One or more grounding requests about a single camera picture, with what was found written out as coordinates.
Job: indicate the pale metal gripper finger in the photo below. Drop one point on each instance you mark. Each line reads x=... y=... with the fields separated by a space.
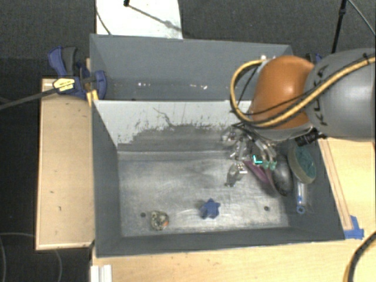
x=236 y=151
x=235 y=173

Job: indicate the purple flat thing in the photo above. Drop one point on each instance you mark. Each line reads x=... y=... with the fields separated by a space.
x=260 y=173

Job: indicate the blue star-shaped toy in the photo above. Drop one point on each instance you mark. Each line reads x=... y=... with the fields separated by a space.
x=209 y=208

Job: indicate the dark grey oval thing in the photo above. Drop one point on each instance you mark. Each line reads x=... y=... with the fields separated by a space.
x=283 y=178

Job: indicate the green and beige round sponge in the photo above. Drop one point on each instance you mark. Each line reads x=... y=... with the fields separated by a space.
x=303 y=164

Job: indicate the grey metal bin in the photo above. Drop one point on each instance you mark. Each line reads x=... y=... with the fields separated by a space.
x=176 y=187

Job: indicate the clear tube with blue tip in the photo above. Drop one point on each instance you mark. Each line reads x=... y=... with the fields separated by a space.
x=301 y=197

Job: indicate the speckled grey heart-shaped stone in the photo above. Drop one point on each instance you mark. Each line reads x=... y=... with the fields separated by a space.
x=159 y=220

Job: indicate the pale wood board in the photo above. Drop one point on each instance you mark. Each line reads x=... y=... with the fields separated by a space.
x=66 y=163

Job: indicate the black cylinder on white bracket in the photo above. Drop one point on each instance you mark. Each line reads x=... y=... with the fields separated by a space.
x=308 y=138

